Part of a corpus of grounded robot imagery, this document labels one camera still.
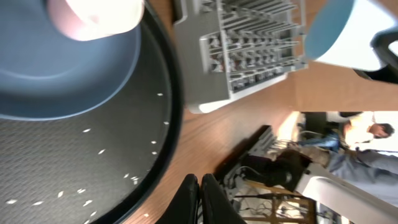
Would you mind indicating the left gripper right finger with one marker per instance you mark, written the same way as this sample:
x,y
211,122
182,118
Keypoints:
x,y
217,209

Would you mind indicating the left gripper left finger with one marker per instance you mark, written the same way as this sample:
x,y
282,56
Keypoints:
x,y
184,206

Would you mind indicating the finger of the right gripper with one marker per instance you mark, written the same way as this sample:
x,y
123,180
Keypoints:
x,y
382,43

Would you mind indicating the light blue cup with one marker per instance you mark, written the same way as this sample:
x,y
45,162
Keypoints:
x,y
342,32

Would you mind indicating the grey dishwasher rack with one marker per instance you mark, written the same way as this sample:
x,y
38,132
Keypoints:
x,y
230,49

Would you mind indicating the round black serving tray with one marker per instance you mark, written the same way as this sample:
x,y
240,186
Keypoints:
x,y
98,166

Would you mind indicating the seated person in background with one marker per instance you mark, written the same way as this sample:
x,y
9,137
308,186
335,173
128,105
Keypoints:
x,y
345,153

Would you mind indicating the dark blue plate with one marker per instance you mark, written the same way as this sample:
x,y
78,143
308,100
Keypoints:
x,y
45,75

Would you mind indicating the pink cup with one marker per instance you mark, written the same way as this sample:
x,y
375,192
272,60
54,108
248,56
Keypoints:
x,y
85,20

